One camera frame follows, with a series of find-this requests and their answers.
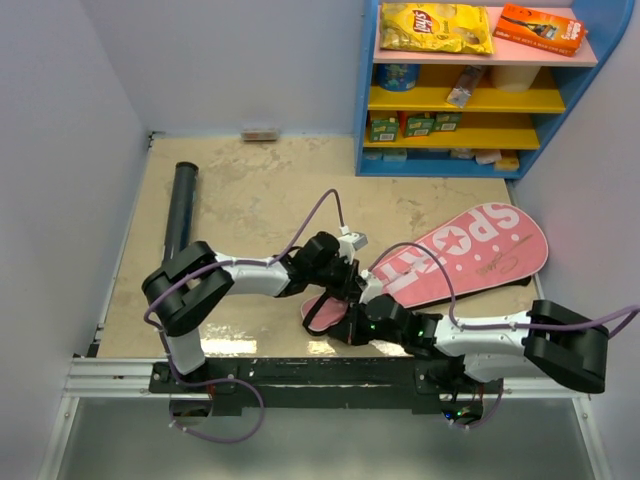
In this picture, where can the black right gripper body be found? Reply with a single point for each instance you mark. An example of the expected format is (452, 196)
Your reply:
(360, 330)

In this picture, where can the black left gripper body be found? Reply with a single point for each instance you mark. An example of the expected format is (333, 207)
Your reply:
(340, 277)

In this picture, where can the pink racket bag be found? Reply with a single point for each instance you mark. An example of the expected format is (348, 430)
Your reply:
(491, 253)

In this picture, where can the black shuttlecock tube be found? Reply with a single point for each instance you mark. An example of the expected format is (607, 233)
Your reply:
(181, 206)

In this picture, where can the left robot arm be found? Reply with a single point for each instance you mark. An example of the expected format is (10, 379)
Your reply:
(186, 288)

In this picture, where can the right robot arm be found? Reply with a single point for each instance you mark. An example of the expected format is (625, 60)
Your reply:
(546, 340)

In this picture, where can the green box left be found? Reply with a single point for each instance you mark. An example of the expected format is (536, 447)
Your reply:
(383, 129)

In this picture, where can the green box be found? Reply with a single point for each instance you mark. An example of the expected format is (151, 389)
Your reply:
(418, 126)
(446, 121)
(383, 129)

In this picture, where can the green box middle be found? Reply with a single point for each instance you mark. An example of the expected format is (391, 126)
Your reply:
(418, 126)

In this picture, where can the blue shelf unit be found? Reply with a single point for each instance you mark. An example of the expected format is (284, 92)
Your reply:
(500, 134)

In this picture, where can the green box right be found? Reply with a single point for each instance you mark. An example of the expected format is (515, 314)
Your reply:
(446, 121)

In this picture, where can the blue round tin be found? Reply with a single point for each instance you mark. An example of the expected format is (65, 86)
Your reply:
(396, 77)

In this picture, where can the silver foil packet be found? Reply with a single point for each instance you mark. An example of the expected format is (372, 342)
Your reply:
(465, 85)

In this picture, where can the cream round container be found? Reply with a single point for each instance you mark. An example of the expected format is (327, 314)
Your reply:
(513, 78)

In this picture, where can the yellow chips bag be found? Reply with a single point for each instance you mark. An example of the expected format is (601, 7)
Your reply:
(435, 27)

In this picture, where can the orange razor box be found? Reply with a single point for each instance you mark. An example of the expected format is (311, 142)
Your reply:
(541, 30)

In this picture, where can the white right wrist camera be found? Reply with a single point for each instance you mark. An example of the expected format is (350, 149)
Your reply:
(370, 286)

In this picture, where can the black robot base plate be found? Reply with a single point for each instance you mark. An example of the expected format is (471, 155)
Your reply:
(230, 385)

